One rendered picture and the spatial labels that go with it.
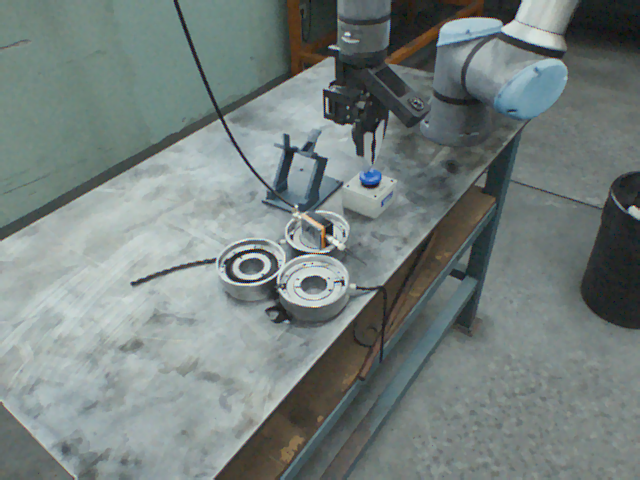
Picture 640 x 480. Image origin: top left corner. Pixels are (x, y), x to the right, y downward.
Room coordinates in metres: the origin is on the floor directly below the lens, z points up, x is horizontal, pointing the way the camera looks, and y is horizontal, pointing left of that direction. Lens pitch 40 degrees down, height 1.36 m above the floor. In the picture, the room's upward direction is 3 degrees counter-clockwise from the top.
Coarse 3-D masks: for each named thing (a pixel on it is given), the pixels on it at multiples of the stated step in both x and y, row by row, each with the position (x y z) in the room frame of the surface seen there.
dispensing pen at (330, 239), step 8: (296, 208) 0.65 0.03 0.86; (296, 216) 0.65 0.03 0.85; (312, 216) 0.62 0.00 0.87; (320, 216) 0.62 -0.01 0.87; (320, 224) 0.60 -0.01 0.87; (328, 224) 0.60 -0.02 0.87; (328, 232) 0.60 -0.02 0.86; (328, 240) 0.59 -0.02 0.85; (336, 240) 0.58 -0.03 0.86; (344, 248) 0.57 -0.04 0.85; (352, 256) 0.55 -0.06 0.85
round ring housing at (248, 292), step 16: (240, 240) 0.61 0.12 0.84; (256, 240) 0.61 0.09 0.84; (224, 256) 0.59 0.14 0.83; (256, 256) 0.58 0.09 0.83; (224, 272) 0.55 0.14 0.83; (240, 272) 0.55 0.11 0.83; (224, 288) 0.53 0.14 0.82; (240, 288) 0.51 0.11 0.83; (256, 288) 0.51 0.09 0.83; (272, 288) 0.52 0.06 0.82
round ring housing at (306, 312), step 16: (304, 256) 0.57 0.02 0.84; (320, 256) 0.56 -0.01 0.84; (288, 272) 0.54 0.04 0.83; (320, 272) 0.54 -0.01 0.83; (336, 272) 0.54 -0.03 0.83; (304, 288) 0.53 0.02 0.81; (320, 288) 0.53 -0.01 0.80; (288, 304) 0.48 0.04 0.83; (304, 304) 0.47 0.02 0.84; (320, 304) 0.47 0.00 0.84; (336, 304) 0.47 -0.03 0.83; (304, 320) 0.47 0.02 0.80; (320, 320) 0.47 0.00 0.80
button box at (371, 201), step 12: (384, 180) 0.75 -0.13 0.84; (396, 180) 0.75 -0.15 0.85; (348, 192) 0.73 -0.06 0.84; (360, 192) 0.72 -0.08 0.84; (372, 192) 0.72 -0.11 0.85; (384, 192) 0.71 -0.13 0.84; (396, 192) 0.75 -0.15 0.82; (348, 204) 0.73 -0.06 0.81; (360, 204) 0.71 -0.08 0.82; (372, 204) 0.70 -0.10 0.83; (384, 204) 0.71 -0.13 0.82; (372, 216) 0.70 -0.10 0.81
